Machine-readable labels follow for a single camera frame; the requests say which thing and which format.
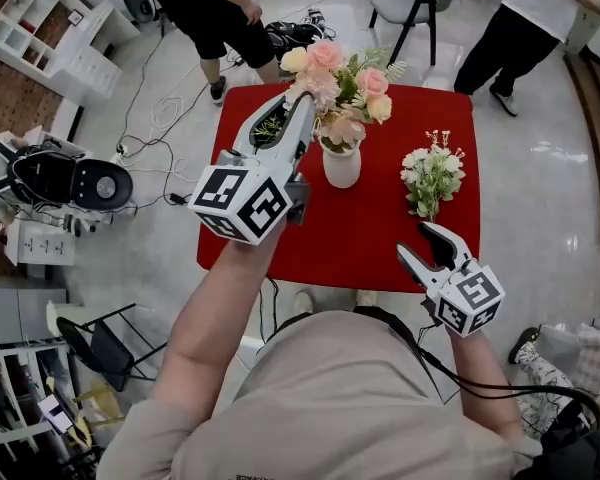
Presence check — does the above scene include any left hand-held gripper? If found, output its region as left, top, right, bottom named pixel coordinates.
left=187, top=91, right=316, bottom=245

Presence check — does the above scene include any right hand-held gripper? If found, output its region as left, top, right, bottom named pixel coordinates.
left=395, top=221, right=507, bottom=340

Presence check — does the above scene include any white flowers bunch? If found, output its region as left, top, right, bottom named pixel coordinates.
left=399, top=128, right=468, bottom=224

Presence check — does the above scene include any white ceramic vase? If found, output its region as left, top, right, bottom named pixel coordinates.
left=318, top=136, right=363, bottom=190

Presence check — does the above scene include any pink flowers bunch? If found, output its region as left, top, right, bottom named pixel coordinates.
left=278, top=39, right=409, bottom=154

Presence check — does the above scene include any person's right forearm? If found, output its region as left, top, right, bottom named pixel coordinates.
left=446, top=326, right=527, bottom=447

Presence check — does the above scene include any person's left forearm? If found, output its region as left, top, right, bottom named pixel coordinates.
left=149, top=216, right=288, bottom=412

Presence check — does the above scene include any red tablecloth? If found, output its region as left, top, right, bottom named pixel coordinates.
left=196, top=83, right=482, bottom=295

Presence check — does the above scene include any checked fabric bag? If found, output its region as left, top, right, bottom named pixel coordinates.
left=535, top=317, right=600, bottom=412

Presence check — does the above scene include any person's beige shirt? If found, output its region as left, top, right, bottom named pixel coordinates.
left=96, top=309, right=545, bottom=480

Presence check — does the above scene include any wooden bench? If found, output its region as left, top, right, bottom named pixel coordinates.
left=562, top=49, right=600, bottom=248

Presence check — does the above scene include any white and black robot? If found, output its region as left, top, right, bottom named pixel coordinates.
left=0, top=126, right=137, bottom=230

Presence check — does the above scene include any white shelf unit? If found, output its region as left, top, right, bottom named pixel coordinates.
left=0, top=0, right=142, bottom=110

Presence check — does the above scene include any black backpack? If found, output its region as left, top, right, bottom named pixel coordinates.
left=512, top=396, right=600, bottom=480

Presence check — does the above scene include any small white drawer box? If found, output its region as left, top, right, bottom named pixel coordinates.
left=3, top=216, right=77, bottom=268

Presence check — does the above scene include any black folding chair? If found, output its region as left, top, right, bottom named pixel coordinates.
left=54, top=302, right=170, bottom=394

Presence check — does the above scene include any smartphone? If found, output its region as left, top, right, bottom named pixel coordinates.
left=36, top=392, right=76, bottom=435

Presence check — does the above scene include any white floor cable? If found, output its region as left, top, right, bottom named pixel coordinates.
left=148, top=94, right=187, bottom=135

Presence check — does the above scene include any black floor cable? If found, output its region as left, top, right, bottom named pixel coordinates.
left=113, top=27, right=194, bottom=207

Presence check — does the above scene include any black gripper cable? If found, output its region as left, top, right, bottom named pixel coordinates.
left=413, top=298, right=600, bottom=432

